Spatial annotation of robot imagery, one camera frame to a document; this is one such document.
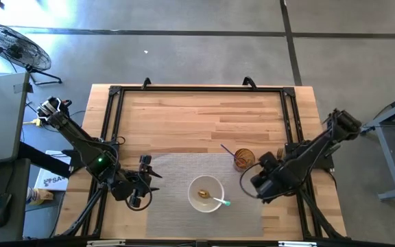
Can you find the beige woven placemat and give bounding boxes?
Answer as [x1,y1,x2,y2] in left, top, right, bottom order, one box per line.
[145,152,264,238]

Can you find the silver aluminium extrusion bar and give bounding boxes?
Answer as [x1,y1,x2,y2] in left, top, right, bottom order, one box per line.
[86,239,127,247]
[278,241,318,247]

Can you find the black computer mouse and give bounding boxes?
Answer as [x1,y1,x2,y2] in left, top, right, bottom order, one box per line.
[0,192,13,228]

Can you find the gold spoon with teal handle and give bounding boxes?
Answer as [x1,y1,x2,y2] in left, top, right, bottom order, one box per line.
[197,189,232,207]

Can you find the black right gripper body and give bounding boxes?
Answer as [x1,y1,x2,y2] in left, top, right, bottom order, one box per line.
[250,150,289,203]

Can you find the small tan paper bag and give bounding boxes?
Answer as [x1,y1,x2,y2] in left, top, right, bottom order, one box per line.
[25,187,54,206]

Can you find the black floor fan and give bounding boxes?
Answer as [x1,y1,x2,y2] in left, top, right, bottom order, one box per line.
[0,21,63,86]

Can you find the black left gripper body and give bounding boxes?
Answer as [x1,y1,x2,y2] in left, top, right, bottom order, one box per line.
[125,154,154,209]

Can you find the purple straw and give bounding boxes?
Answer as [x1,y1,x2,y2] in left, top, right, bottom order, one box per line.
[219,143,248,166]

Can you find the black aluminium table frame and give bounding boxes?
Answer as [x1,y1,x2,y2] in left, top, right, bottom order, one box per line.
[55,84,348,247]

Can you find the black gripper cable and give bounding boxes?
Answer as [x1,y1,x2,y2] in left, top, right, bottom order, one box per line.
[239,161,265,200]
[124,173,154,212]

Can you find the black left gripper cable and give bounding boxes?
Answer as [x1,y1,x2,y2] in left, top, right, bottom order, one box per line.
[124,173,154,212]

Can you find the yellow power plug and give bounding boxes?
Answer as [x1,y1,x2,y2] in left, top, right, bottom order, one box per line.
[22,115,45,127]

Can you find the dark grey desk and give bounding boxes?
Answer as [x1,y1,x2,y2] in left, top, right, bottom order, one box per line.
[0,158,31,241]

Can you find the amber faceted plastic cup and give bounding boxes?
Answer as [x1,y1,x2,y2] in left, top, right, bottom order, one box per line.
[233,148,256,172]

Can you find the white bowl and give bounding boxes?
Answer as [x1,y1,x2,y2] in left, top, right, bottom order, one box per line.
[187,174,225,213]

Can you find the grey metal table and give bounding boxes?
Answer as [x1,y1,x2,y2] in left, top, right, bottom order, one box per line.
[356,88,395,202]

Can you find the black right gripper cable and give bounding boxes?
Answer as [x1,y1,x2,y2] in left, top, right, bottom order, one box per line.
[239,161,265,200]

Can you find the black diagonal bar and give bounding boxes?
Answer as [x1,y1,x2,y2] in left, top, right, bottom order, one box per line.
[19,141,72,178]

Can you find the white printed cardboard box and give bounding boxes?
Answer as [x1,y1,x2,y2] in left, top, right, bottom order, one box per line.
[34,150,71,191]

